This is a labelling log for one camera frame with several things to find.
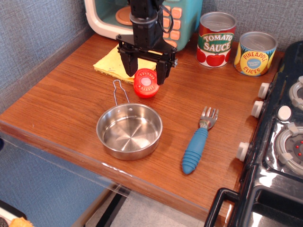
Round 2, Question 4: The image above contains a black toy stove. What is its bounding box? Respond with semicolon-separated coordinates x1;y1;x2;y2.
205;41;303;227

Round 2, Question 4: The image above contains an orange fuzzy object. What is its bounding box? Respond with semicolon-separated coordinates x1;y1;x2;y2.
9;217;33;227

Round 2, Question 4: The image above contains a pineapple slices can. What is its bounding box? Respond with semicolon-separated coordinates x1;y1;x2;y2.
234;31;278;77

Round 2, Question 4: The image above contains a toy microwave oven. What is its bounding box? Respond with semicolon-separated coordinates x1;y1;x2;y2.
84;0;203;51

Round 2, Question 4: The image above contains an orange microwave turntable plate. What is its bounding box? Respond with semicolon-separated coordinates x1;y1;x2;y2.
116;6;132;26

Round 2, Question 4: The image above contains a tomato sauce can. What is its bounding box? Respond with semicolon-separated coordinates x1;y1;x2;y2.
196;11;237;68

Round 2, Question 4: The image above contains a yellow cloth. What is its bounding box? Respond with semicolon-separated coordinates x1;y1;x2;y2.
92;44;164;85

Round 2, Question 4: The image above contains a white stove knob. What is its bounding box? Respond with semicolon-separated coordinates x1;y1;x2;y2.
251;101;264;118
236;142;250;162
258;83;270;99

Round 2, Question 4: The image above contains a blue handled fork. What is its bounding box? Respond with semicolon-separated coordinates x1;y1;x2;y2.
181;106;219;175

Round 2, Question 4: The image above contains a red toy tomato slice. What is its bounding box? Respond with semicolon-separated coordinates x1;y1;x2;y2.
133;68;160;98

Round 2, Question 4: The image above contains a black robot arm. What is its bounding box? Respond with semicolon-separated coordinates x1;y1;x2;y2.
116;0;177;85

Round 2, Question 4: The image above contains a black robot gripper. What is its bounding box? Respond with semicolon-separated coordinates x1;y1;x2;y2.
116;11;178;85

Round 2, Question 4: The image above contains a stainless steel pot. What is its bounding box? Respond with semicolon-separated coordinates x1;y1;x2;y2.
96;79;163;160

